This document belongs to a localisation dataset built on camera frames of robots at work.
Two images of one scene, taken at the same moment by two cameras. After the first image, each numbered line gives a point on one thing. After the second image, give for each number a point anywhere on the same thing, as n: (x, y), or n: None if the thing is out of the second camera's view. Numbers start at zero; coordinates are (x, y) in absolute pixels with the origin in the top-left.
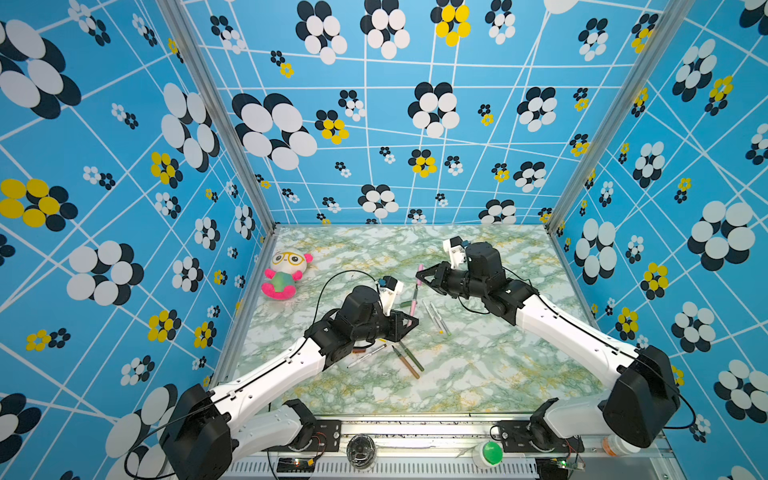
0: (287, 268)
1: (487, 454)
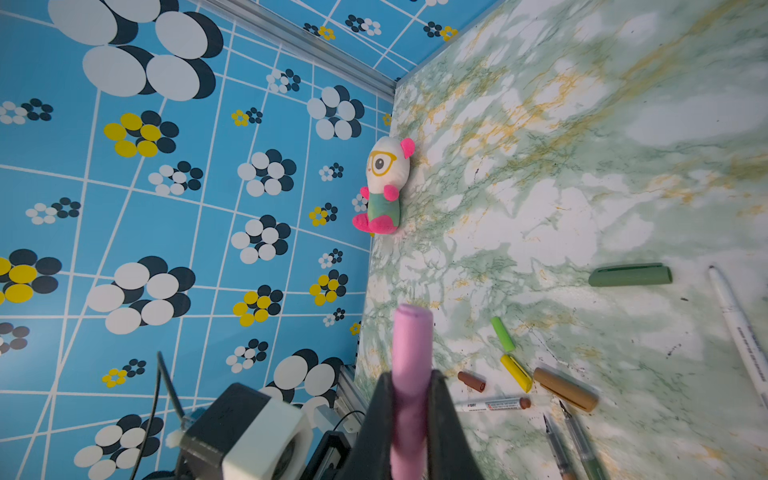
0: (387, 167)
1: None
